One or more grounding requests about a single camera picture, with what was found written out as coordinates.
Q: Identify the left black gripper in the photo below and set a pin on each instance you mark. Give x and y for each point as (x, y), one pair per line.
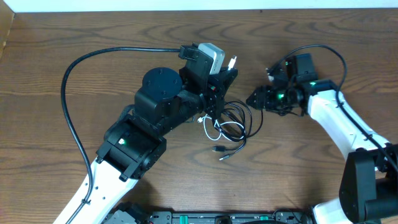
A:
(216, 94)

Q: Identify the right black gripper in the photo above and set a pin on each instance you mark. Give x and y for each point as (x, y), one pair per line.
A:
(270, 99)

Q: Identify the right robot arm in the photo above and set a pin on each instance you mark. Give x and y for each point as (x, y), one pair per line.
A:
(368, 189)

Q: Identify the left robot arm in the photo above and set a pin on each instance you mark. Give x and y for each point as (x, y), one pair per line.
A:
(135, 142)

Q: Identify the cardboard side panel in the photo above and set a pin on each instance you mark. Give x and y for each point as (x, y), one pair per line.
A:
(6, 20)

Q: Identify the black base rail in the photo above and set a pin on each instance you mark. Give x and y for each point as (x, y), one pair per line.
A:
(132, 213)

